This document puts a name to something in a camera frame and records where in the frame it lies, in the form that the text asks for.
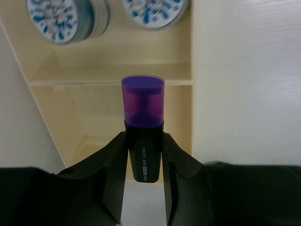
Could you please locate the blue lidded jar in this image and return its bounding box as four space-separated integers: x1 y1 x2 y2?
26 0 110 45
122 0 190 30

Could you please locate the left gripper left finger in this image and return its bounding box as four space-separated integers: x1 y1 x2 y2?
0 132 127 226

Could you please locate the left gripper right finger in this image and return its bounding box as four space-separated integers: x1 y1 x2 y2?
162 133 301 226

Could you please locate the wooden divided tray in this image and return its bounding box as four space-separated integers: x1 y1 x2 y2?
0 0 192 167

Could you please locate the purple capped black highlighter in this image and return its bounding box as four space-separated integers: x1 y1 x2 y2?
121 75 165 183

